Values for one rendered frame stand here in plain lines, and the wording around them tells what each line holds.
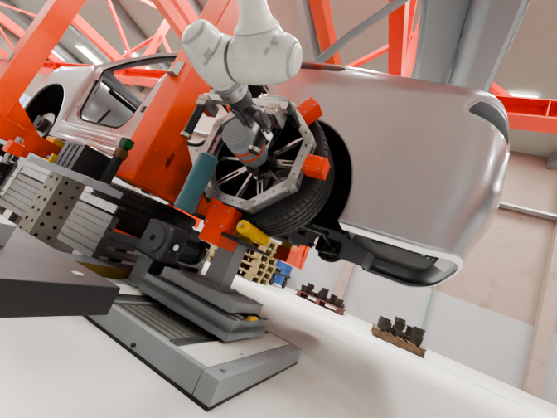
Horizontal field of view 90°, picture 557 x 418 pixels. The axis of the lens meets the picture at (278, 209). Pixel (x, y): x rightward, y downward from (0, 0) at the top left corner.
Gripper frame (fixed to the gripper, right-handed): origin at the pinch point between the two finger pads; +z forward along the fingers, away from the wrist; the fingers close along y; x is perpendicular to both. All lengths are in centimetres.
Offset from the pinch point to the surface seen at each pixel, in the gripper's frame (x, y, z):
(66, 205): -52, -73, -4
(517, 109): 230, 124, 265
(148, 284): -70, -38, 23
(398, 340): -74, 84, 482
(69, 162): -35, -70, -14
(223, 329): -71, 5, 23
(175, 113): 8, -60, 11
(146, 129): -5, -69, 8
